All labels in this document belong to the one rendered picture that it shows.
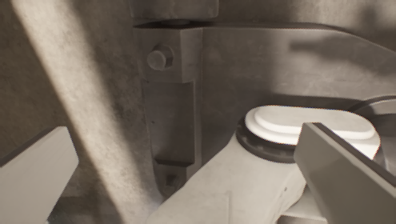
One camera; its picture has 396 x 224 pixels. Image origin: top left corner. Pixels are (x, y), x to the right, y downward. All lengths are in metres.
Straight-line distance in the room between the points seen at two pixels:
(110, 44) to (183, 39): 0.36
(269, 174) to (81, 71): 0.70
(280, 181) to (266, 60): 0.25
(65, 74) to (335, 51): 0.81
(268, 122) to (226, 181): 0.12
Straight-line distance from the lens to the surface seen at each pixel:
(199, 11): 0.45
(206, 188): 0.30
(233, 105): 0.49
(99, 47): 0.76
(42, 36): 0.88
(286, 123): 0.36
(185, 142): 0.54
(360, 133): 0.40
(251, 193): 0.30
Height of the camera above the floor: 0.61
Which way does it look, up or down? 60 degrees down
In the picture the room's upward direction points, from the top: 160 degrees counter-clockwise
